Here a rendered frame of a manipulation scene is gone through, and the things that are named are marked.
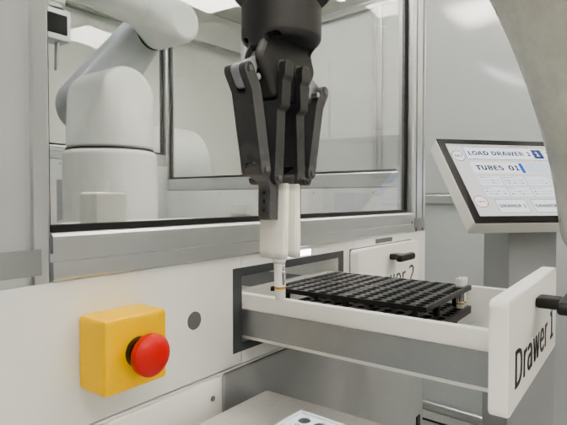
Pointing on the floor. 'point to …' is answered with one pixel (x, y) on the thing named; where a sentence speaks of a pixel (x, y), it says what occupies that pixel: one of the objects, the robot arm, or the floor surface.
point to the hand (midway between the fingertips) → (279, 220)
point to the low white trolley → (278, 411)
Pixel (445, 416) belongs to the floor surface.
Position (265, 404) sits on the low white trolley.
